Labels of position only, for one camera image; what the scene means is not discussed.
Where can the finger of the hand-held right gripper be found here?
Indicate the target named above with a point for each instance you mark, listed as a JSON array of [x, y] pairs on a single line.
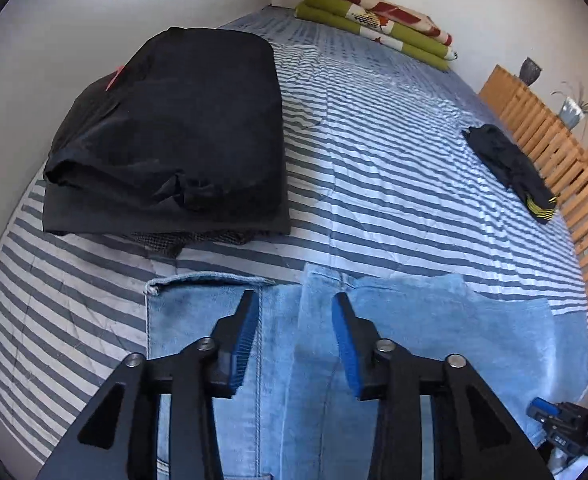
[[546, 406]]

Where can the blue white striped blanket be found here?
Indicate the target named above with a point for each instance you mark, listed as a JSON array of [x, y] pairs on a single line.
[[374, 160]]

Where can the dark vase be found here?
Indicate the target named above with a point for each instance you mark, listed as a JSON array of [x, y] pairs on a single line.
[[529, 71]]

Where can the light blue jeans pants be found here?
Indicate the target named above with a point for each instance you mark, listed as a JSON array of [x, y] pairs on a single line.
[[424, 330]]

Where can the black garment with yellow stripes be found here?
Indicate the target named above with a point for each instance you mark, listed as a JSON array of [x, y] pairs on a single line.
[[504, 160]]

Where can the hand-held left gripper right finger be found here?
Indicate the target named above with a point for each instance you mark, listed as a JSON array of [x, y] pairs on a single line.
[[346, 350]]

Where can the wooden slat bed rail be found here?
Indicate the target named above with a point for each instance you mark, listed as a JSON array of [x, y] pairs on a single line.
[[539, 125]]

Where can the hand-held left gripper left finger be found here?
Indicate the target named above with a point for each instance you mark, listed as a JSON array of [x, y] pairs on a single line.
[[244, 345]]

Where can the green floral folded blanket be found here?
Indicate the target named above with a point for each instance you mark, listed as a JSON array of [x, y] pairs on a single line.
[[334, 10]]

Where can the folded shiny black pants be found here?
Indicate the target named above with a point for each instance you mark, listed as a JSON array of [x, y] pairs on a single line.
[[189, 110]]

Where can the potted plant in pale pot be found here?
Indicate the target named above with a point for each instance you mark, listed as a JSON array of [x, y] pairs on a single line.
[[571, 112]]

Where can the folded dark checked cloth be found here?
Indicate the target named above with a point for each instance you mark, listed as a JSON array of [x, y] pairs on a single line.
[[164, 242]]

